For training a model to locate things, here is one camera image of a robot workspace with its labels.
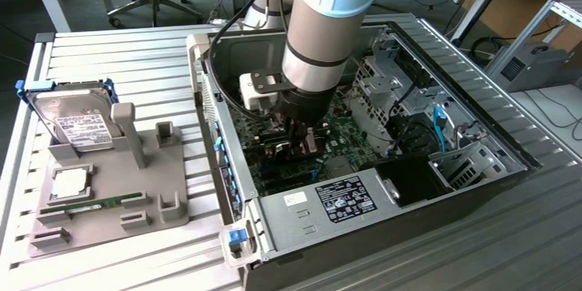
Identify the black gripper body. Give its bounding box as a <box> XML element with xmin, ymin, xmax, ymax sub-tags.
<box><xmin>272</xmin><ymin>88</ymin><xmax>338</xmax><ymax>127</ymax></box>

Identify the NVIDIA graphics card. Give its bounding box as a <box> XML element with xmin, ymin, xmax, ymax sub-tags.
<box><xmin>244</xmin><ymin>130</ymin><xmax>330</xmax><ymax>169</ymax></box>

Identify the black labelled RAM stick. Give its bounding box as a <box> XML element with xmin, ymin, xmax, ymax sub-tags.
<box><xmin>252</xmin><ymin>131</ymin><xmax>292</xmax><ymax>147</ymax></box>

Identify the green motherboard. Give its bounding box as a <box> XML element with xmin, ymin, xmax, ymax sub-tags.
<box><xmin>227</xmin><ymin>79</ymin><xmax>387</xmax><ymax>196</ymax></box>

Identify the silver chipset heatsink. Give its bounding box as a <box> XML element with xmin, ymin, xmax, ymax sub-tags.
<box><xmin>324</xmin><ymin>156</ymin><xmax>358</xmax><ymax>178</ymax></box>

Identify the black expansion slot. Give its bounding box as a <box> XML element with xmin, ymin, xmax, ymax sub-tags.
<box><xmin>263</xmin><ymin>177</ymin><xmax>318</xmax><ymax>194</ymax></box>
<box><xmin>262</xmin><ymin>171</ymin><xmax>315</xmax><ymax>187</ymax></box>

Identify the metal drive cage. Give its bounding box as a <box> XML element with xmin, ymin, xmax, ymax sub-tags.
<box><xmin>344</xmin><ymin>27</ymin><xmax>440</xmax><ymax>132</ymax></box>

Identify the grey power supply unit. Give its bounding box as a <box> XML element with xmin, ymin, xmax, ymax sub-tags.
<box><xmin>247</xmin><ymin>167</ymin><xmax>408</xmax><ymax>254</ymax></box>

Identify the blue case latch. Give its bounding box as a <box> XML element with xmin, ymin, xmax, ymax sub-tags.
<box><xmin>226</xmin><ymin>229</ymin><xmax>250</xmax><ymax>247</ymax></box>

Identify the metal disk bay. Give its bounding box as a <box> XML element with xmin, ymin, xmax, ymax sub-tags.
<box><xmin>427</xmin><ymin>140</ymin><xmax>503</xmax><ymax>192</ymax></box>

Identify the grey plastic parts rack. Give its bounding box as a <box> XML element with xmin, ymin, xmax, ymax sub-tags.
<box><xmin>27</xmin><ymin>102</ymin><xmax>189</xmax><ymax>258</ymax></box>

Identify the open black PC case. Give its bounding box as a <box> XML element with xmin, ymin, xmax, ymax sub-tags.
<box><xmin>187</xmin><ymin>20</ymin><xmax>545</xmax><ymax>291</ymax></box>

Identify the office chair base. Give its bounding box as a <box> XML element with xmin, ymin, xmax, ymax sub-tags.
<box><xmin>107</xmin><ymin>0</ymin><xmax>204</xmax><ymax>29</ymax></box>

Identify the green RAM stick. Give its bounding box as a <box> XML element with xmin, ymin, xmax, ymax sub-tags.
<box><xmin>39</xmin><ymin>192</ymin><xmax>143</xmax><ymax>219</ymax></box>

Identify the hard disk with blue caddy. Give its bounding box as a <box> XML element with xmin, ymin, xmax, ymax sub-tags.
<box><xmin>13</xmin><ymin>78</ymin><xmax>124</xmax><ymax>154</ymax></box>

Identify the silver CPU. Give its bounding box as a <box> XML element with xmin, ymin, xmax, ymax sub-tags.
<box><xmin>49</xmin><ymin>170</ymin><xmax>89</xmax><ymax>202</ymax></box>

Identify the grey machine box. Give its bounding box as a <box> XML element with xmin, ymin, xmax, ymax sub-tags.
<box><xmin>499</xmin><ymin>41</ymin><xmax>582</xmax><ymax>93</ymax></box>

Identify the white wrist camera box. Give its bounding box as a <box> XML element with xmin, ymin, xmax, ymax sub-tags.
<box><xmin>239</xmin><ymin>71</ymin><xmax>292</xmax><ymax>110</ymax></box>

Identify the black wire bundle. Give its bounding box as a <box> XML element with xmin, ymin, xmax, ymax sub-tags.
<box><xmin>386</xmin><ymin>113</ymin><xmax>440</xmax><ymax>155</ymax></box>

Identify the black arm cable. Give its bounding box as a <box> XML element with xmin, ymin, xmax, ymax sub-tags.
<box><xmin>207</xmin><ymin>0</ymin><xmax>292</xmax><ymax>122</ymax></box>

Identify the black plastic air duct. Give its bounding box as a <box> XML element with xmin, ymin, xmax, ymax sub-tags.
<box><xmin>372</xmin><ymin>153</ymin><xmax>454</xmax><ymax>209</ymax></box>

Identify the blue wire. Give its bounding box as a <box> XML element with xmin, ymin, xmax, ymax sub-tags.
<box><xmin>432</xmin><ymin>105</ymin><xmax>451</xmax><ymax>154</ymax></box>

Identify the coiled black floor cable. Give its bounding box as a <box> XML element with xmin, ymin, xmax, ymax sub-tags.
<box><xmin>470</xmin><ymin>36</ymin><xmax>506</xmax><ymax>64</ymax></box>

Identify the aluminium profile frame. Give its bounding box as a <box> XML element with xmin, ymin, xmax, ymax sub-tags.
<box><xmin>483</xmin><ymin>0</ymin><xmax>582</xmax><ymax>79</ymax></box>

